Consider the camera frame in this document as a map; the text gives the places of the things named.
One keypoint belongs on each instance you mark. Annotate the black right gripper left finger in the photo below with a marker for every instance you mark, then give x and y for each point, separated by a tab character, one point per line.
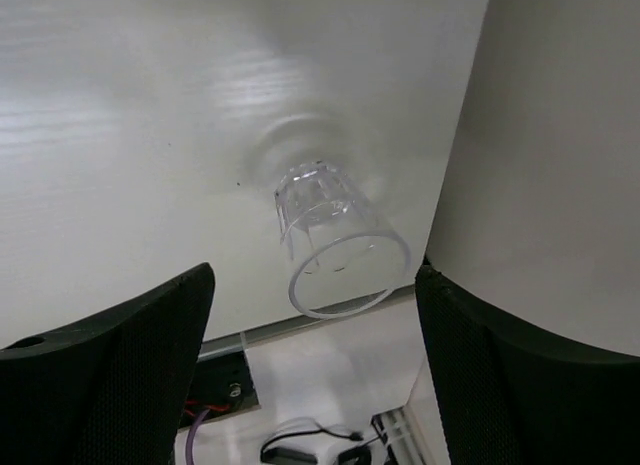
109	388

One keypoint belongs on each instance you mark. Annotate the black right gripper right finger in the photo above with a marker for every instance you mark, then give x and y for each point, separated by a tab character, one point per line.
510	392

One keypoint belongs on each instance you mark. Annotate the clear plastic cup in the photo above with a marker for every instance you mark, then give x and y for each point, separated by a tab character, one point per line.
343	256

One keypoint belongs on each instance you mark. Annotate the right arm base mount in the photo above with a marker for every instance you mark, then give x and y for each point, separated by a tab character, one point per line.
222	385

